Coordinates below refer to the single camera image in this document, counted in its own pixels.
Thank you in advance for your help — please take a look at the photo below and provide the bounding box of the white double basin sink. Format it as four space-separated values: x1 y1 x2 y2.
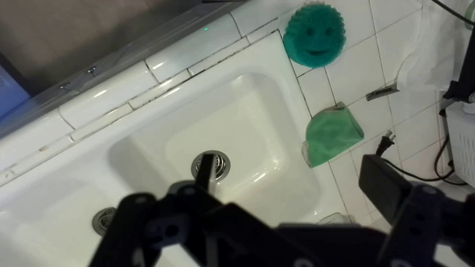
0 29 347 267

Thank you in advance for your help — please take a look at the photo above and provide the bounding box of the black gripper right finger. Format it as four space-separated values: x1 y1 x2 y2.
359 152 475 267

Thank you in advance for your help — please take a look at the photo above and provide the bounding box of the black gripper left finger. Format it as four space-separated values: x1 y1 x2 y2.
88 152 279 267

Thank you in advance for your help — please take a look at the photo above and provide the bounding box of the thin black cable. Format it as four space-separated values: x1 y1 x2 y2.
432 0 475 26

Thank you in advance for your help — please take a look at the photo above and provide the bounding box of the metal sink drain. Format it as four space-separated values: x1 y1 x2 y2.
190 148 233 182
91 206 119 237

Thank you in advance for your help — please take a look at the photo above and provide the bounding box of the black power cord with plug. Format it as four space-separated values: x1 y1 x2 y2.
374 128 469 188

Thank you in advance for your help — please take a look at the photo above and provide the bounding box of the small dark metal piece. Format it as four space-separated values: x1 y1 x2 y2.
365 82 401 102

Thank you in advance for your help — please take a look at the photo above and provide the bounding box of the white toaster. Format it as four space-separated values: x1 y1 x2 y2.
444 100 475 189

